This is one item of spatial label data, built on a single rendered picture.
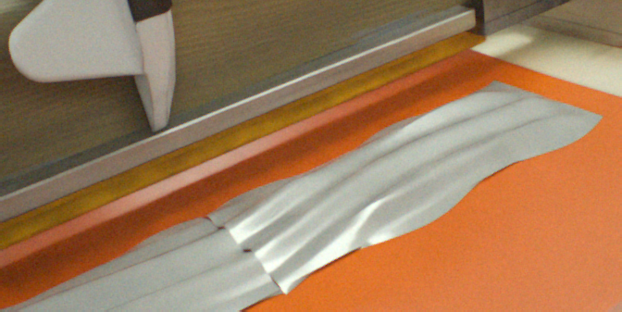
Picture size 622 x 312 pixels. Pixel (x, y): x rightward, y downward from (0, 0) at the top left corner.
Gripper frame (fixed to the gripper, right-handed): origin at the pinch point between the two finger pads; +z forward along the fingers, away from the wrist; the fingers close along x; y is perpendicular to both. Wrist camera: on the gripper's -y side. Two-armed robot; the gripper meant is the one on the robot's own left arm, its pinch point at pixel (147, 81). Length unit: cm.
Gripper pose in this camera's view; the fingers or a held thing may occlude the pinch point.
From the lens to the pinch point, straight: 32.6
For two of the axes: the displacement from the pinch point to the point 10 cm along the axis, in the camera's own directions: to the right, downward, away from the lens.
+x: 5.5, 3.1, -7.8
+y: -8.2, 3.8, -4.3
